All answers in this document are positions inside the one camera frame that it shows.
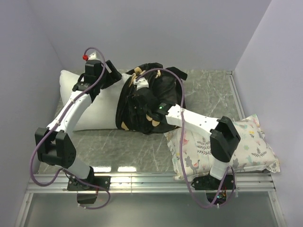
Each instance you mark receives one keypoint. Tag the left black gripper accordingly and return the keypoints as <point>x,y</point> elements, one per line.
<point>113,76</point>

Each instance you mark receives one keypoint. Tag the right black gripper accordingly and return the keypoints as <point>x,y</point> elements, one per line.
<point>135,100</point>

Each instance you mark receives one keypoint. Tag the black pillowcase with tan flowers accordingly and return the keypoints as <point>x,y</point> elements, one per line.
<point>164,86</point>

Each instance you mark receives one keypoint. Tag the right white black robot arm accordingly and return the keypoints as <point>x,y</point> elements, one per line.
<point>222,133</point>

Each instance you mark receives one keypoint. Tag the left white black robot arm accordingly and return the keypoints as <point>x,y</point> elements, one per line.
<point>53,144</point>

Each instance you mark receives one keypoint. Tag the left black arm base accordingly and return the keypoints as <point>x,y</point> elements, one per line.
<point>90,186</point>

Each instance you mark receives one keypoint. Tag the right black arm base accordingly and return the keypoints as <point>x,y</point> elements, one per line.
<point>208,183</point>

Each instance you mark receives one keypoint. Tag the white floral printed pillow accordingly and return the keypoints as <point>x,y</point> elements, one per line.
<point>253,153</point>

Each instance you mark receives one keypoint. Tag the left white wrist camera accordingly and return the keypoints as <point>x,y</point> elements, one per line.
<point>92,56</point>

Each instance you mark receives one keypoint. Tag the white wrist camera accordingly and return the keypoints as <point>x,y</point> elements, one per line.
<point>92,56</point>
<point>140,83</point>

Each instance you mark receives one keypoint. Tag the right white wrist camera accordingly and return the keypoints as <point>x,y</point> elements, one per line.
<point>140,83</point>

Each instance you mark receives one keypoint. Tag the aluminium mounting rail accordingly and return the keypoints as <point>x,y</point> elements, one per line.
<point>156,183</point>

